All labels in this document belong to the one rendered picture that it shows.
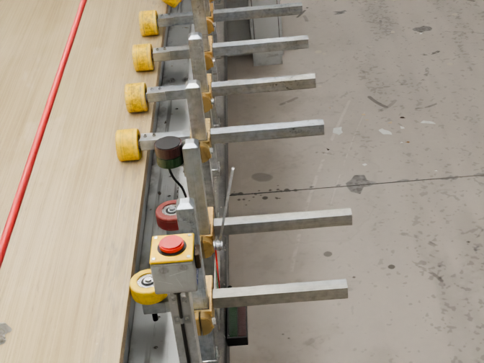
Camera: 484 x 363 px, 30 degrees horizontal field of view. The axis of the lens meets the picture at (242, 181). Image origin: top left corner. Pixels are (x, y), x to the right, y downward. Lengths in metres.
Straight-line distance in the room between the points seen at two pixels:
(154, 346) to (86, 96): 0.83
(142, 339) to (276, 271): 1.19
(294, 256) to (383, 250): 0.33
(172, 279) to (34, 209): 0.80
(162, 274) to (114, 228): 0.64
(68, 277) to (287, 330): 1.25
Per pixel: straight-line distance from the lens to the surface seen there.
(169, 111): 3.09
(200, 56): 2.39
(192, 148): 1.94
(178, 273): 1.46
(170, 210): 2.10
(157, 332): 2.21
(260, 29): 4.62
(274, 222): 2.11
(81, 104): 2.62
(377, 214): 3.57
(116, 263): 1.98
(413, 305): 3.16
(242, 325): 2.07
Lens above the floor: 2.11
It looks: 34 degrees down
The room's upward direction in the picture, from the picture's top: 6 degrees counter-clockwise
